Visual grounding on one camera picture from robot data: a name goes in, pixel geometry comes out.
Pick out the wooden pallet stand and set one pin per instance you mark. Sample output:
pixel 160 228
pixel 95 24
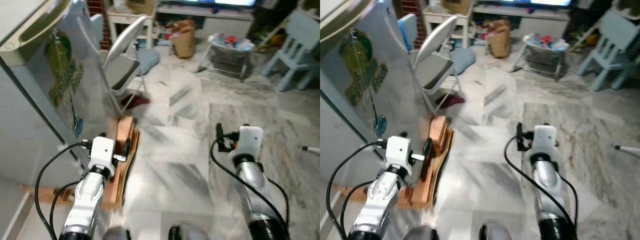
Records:
pixel 440 135
pixel 125 130

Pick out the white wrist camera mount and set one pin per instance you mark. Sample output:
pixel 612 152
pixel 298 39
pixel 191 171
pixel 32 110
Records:
pixel 102 152
pixel 249 140
pixel 399 152
pixel 545 140

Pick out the white stick with dark tip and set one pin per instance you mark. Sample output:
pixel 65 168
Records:
pixel 311 149
pixel 627 150

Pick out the dark red slipper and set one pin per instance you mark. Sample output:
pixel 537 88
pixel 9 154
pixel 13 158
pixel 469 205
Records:
pixel 451 101
pixel 139 101

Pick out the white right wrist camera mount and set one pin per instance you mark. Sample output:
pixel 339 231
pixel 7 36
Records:
pixel 545 140
pixel 249 140

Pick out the grey folding chair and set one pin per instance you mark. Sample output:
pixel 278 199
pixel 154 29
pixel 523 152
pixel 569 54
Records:
pixel 120 70
pixel 434 70

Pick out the silver fridge door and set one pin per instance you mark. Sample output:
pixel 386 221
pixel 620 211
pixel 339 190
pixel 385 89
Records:
pixel 400 75
pixel 95 75

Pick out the silver left robot leg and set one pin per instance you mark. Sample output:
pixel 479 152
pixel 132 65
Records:
pixel 422 234
pixel 117 234

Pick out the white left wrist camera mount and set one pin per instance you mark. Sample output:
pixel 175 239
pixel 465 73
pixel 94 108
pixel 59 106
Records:
pixel 102 152
pixel 399 152

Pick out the light blue child chair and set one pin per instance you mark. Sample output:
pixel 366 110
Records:
pixel 610 55
pixel 295 55

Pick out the green logo sticker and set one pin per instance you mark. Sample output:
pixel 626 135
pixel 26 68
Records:
pixel 62 65
pixel 362 65

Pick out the blue cushion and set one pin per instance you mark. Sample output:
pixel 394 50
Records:
pixel 462 60
pixel 148 60

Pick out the white TV stand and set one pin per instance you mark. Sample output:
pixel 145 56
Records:
pixel 220 22
pixel 535 22

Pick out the white side table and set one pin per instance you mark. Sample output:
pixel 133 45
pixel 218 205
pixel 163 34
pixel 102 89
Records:
pixel 127 20
pixel 447 20

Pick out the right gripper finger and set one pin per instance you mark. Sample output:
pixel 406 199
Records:
pixel 219 135
pixel 520 134

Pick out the silver fridge cabinet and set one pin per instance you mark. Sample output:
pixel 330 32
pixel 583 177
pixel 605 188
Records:
pixel 25 130
pixel 340 145

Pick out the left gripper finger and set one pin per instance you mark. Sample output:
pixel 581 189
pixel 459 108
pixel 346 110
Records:
pixel 127 147
pixel 428 148

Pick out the brown paper bag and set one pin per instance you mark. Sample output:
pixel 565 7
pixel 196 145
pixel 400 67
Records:
pixel 499 40
pixel 183 40

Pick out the light blue board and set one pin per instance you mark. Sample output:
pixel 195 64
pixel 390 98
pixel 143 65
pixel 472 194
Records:
pixel 97 30
pixel 408 32

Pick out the silver robot leg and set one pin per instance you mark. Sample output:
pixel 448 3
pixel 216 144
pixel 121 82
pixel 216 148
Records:
pixel 117 234
pixel 190 233
pixel 500 233
pixel 422 234

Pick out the silver right robot leg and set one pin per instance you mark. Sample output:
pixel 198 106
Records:
pixel 500 233
pixel 190 233

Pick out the flat screen TV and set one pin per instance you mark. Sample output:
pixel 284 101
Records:
pixel 540 2
pixel 225 2

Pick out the small blue round magnet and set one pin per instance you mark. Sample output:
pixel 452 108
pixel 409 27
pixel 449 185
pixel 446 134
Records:
pixel 381 123
pixel 77 126

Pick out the cardboard box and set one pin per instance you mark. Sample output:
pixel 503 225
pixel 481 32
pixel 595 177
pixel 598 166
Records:
pixel 457 6
pixel 141 6

